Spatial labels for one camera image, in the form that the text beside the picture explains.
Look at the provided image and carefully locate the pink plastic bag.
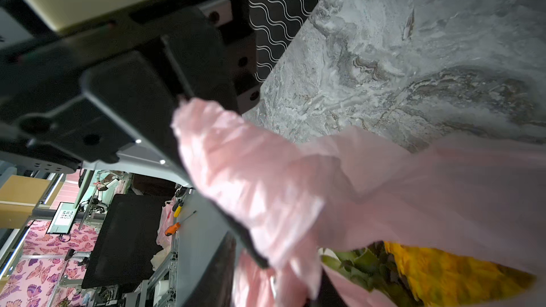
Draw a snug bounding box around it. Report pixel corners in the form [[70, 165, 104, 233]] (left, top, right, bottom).
[[171, 98, 545, 306]]

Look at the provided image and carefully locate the yellow pineapple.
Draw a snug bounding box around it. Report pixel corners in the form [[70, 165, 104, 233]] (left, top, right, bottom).
[[321, 242, 536, 306]]

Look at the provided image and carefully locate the orange handled screwdriver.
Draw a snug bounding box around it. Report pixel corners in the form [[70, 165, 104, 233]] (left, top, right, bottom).
[[164, 210, 197, 237]]

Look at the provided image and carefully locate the black computer monitor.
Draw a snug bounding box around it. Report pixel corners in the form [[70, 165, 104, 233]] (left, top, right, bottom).
[[82, 195, 166, 293]]

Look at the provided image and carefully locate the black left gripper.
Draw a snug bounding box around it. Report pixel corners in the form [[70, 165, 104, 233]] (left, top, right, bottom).
[[1, 0, 260, 171]]

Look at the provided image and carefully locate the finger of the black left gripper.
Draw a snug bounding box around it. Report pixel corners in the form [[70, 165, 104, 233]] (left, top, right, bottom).
[[187, 192, 269, 269]]

